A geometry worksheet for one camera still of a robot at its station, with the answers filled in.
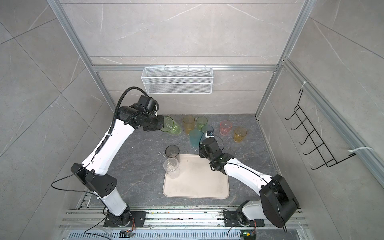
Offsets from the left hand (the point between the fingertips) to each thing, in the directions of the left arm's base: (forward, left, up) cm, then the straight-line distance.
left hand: (164, 121), depth 76 cm
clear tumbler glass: (-13, -2, -26) cm, 29 cm away
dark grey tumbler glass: (-8, -3, -16) cm, 19 cm away
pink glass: (+19, -41, -29) cm, 53 cm away
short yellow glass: (+15, -51, -31) cm, 61 cm away
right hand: (-4, -22, -17) cm, 28 cm away
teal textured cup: (+8, -17, -25) cm, 31 cm away
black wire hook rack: (-14, -71, +2) cm, 73 cm away
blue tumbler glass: (+9, -25, -17) cm, 31 cm away
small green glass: (+24, -22, -27) cm, 42 cm away
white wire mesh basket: (+38, -6, 0) cm, 39 cm away
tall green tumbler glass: (-5, -4, +2) cm, 7 cm away
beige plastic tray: (-20, -17, -30) cm, 40 cm away
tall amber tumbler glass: (+16, -13, -20) cm, 28 cm away
